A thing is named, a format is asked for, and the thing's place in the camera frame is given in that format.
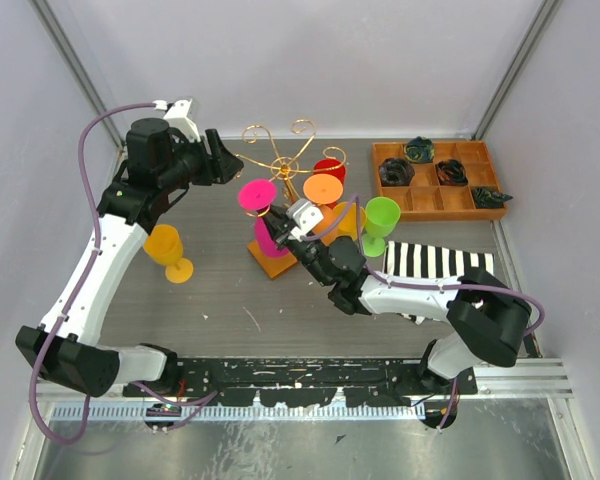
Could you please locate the orange plastic wine glass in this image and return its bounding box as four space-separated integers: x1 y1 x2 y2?
303 174 344 235

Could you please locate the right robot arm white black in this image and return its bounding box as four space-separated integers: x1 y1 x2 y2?
263 200 531 394

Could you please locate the red plastic wine glass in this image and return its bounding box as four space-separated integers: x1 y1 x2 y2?
313 158 347 185

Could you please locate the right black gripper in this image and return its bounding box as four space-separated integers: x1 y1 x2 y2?
256 202 332 288

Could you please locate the grey slotted cable duct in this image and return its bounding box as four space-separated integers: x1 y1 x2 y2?
52 402 426 424

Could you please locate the green plastic wine glass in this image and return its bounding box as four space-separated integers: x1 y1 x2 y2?
362 196 401 258

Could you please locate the dark rolled tie right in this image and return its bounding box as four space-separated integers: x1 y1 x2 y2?
471 186 513 209

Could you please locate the black white striped cloth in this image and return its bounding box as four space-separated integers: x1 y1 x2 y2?
382 240 498 326

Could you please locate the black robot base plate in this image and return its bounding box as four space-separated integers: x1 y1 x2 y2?
123 357 477 408

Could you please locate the yellow wine glass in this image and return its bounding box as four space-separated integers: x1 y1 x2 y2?
143 224 194 284
337 206 367 240

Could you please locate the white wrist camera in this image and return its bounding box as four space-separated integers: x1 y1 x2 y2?
286 198 323 241
153 97 201 142

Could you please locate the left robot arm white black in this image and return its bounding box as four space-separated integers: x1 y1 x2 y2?
15 118 244 397

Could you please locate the dark rolled tie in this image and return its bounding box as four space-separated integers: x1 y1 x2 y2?
404 136 435 164
471 186 513 209
378 157 415 187
435 159 469 187

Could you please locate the dark rolled tie top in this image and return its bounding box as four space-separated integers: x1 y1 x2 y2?
404 136 435 164

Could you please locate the dark rolled tie left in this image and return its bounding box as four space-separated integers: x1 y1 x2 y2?
378 157 415 187

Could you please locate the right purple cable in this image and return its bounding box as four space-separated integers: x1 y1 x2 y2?
304 200 546 431

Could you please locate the purple cable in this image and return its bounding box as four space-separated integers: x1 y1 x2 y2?
28 102 216 444
304 200 546 431

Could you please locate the wooden compartment tray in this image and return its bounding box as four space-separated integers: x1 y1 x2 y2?
371 140 508 222

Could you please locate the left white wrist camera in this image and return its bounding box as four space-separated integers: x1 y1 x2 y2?
153 97 201 142

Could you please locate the magenta plastic wine glass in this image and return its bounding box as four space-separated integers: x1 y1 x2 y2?
238 179 287 258

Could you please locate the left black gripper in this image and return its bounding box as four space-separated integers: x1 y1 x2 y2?
160 128 244 193

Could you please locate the dark rolled tie middle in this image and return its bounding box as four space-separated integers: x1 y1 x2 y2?
435 159 469 187

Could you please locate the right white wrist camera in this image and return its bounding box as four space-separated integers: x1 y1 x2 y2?
286 198 323 241

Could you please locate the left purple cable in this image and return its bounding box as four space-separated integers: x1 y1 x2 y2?
28 102 216 444

